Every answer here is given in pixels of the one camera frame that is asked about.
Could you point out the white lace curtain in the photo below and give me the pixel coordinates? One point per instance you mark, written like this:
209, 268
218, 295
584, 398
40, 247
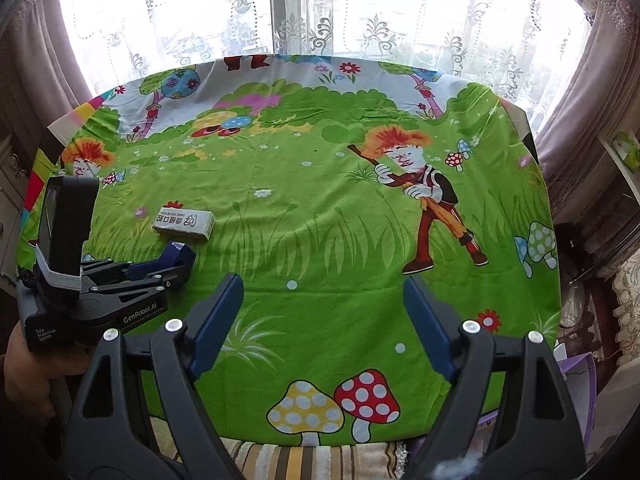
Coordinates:
524, 50

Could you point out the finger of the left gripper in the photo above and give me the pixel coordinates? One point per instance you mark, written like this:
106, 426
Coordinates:
105, 270
173, 266

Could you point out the green cartoon tablecloth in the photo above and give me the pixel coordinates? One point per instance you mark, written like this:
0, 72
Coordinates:
330, 180

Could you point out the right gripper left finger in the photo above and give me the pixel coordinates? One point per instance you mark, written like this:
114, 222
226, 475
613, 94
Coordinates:
109, 434

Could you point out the person's left hand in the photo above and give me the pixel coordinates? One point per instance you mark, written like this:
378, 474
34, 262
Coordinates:
28, 375

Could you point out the green tissue pack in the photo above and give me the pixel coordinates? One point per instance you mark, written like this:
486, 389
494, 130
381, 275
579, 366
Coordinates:
626, 147

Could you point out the purple cardboard box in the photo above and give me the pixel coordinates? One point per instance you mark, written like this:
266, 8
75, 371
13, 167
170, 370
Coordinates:
581, 379

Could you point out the long beige toothpaste box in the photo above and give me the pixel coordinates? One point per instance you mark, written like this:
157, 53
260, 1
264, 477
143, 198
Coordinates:
197, 224

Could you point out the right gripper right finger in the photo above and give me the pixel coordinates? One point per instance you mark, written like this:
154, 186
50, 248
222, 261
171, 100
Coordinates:
508, 413

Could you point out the mauve floral curtain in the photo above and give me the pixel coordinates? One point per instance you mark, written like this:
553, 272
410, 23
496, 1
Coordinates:
601, 99

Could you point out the striped sofa cushion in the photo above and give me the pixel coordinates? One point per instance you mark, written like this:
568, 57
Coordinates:
385, 460

